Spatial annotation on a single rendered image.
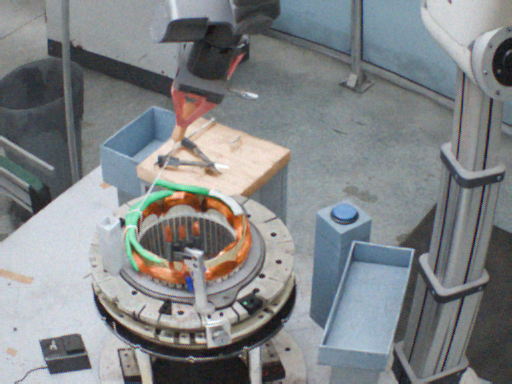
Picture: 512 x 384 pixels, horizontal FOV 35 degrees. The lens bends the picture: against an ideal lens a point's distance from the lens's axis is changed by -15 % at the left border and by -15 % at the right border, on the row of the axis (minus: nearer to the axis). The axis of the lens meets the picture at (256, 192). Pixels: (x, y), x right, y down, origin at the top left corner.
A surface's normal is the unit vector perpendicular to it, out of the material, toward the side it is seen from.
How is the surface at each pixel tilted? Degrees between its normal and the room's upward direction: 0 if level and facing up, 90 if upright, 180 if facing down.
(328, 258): 90
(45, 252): 0
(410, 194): 0
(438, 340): 90
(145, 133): 90
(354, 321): 0
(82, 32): 90
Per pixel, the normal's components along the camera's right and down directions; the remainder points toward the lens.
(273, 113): 0.00, -0.80
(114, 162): -0.55, 0.50
